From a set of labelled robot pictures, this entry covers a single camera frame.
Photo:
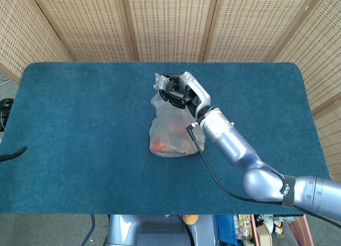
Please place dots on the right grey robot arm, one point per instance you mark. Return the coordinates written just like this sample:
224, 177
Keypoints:
239, 150

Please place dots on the yellow orange round object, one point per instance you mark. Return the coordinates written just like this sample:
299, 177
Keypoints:
190, 219

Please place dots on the pink storage box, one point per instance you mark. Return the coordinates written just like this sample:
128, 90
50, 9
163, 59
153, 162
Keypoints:
301, 230

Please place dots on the clear plastic shopping bag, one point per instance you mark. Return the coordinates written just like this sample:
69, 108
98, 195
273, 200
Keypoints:
170, 123

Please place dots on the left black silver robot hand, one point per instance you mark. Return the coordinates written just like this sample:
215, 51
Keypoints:
16, 152

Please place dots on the black floor stand device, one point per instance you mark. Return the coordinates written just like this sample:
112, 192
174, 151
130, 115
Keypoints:
6, 107

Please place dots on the blue carpet table cover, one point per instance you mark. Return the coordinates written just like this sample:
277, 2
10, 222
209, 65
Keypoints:
80, 123

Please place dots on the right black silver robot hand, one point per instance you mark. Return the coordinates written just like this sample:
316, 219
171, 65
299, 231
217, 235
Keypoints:
198, 97

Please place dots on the grey robot torso base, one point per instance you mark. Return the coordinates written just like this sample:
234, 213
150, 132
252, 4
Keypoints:
149, 230

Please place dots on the orange red snack packet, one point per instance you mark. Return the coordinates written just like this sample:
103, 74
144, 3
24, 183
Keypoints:
160, 144

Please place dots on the clear bottle beside crate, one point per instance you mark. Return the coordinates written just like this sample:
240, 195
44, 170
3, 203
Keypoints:
244, 228

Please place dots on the blue plastic crate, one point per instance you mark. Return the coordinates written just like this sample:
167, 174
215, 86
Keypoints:
226, 227

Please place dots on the woven wooden folding screen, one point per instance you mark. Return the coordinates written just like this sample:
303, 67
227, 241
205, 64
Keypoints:
170, 22

